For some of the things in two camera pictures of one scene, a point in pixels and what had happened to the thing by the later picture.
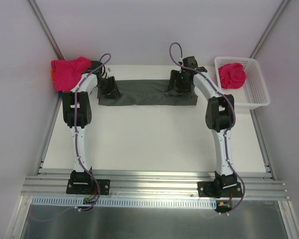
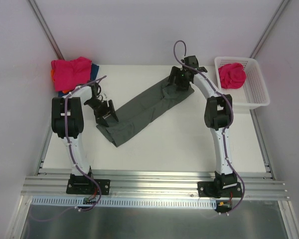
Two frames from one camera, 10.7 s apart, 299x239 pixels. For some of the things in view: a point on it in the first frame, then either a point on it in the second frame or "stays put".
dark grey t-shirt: [148, 92] -> [135, 112]
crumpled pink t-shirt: [231, 75] stays put
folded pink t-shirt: [67, 72] stays put
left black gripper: [109, 89] -> [103, 111]
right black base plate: [208, 189] stays put
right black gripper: [177, 84] stays put
